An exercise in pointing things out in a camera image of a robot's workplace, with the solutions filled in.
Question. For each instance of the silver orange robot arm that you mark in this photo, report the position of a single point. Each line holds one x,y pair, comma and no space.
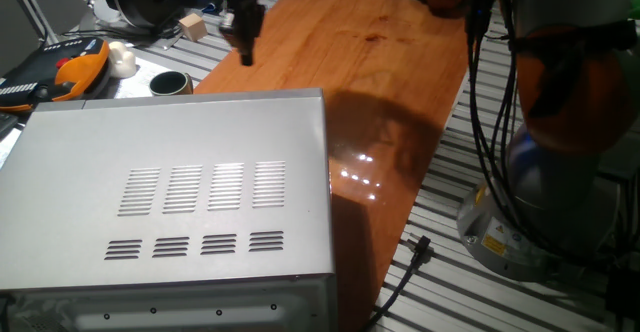
565,97

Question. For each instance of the silver microwave oven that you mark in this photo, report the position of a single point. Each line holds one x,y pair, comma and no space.
150,197

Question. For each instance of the small wooden block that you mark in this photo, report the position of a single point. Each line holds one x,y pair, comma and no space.
192,27

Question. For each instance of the flat silver metal strip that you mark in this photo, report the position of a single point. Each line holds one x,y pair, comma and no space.
172,41

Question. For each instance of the green mug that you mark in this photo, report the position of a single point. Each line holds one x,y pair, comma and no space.
170,84

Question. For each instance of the glossy wooden board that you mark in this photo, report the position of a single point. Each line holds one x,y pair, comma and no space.
360,72

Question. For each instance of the printed white paper sheet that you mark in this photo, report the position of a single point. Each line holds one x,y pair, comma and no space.
140,79

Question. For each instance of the white figurine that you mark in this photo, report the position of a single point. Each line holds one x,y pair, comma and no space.
122,62

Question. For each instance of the orange black teach pendant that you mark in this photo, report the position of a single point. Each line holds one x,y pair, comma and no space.
75,72

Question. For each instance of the grey metal tripod leg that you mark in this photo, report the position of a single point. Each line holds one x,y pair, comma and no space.
30,7

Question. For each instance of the green cloth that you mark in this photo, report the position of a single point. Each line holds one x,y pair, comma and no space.
634,14

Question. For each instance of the grey metal plate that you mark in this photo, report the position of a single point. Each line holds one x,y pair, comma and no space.
620,157

